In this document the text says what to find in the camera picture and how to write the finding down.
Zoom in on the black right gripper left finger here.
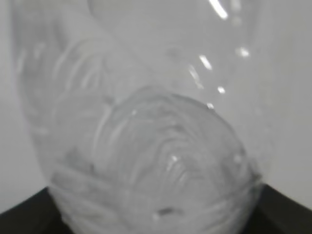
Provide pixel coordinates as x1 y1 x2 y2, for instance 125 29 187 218
0 188 72 234

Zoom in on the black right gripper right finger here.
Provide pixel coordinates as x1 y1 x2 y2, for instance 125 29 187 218
246 185 312 234

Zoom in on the clear water bottle red label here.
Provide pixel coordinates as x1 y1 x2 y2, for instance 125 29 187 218
7 0 272 234

